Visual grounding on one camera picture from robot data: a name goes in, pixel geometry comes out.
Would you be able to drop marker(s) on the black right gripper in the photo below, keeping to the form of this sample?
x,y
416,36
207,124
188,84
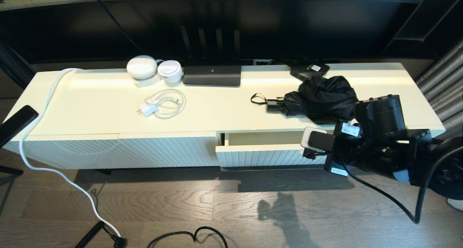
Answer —
x,y
349,150

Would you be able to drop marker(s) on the black umbrella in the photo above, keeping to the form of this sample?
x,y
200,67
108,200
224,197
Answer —
x,y
318,99

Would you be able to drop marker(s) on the white fluted drawer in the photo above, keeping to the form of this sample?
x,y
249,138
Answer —
x,y
260,155

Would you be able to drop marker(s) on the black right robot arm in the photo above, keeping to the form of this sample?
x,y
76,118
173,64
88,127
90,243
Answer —
x,y
379,114

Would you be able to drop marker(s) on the white tv cabinet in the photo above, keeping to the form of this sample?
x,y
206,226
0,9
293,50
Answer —
x,y
144,110

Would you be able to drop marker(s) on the black set-top box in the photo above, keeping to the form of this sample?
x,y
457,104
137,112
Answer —
x,y
305,70

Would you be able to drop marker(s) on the grey curtain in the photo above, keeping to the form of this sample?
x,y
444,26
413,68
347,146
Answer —
x,y
441,81

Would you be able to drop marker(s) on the black television screen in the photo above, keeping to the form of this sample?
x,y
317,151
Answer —
x,y
289,27

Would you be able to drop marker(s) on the black router with antennas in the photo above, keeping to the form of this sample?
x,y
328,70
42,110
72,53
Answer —
x,y
211,75

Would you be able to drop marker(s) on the small white round device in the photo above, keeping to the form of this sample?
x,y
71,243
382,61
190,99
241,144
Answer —
x,y
170,72

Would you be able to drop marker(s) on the white charger plug adapter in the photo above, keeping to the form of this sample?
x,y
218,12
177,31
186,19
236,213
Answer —
x,y
147,109

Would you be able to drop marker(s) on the large white dome device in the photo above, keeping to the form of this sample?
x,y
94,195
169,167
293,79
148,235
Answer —
x,y
141,67

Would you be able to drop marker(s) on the black glossy armrest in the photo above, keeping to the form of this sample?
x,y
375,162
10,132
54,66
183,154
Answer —
x,y
16,124

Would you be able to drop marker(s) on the black chair leg bar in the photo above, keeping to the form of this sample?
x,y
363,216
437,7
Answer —
x,y
9,170

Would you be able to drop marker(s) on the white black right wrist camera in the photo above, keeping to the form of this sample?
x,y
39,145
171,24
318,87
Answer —
x,y
318,141

